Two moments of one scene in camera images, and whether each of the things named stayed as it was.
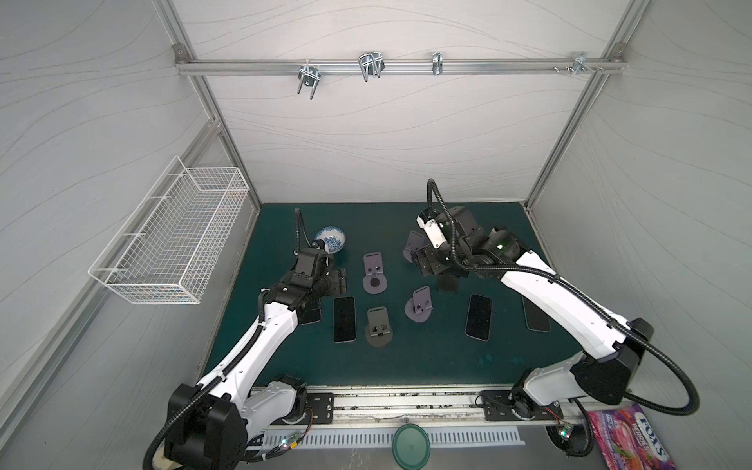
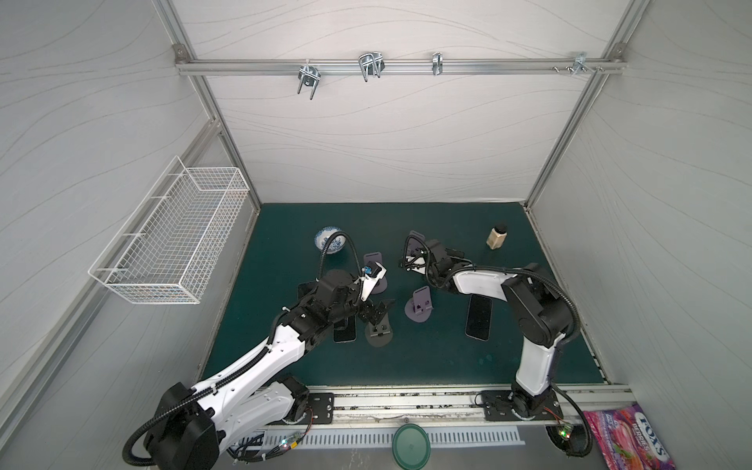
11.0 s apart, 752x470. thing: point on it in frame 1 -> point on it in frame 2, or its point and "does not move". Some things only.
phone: (344, 319) does not move
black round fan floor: (574, 440) does not move
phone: (479, 317) does not move
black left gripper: (336, 280) -> (374, 317)
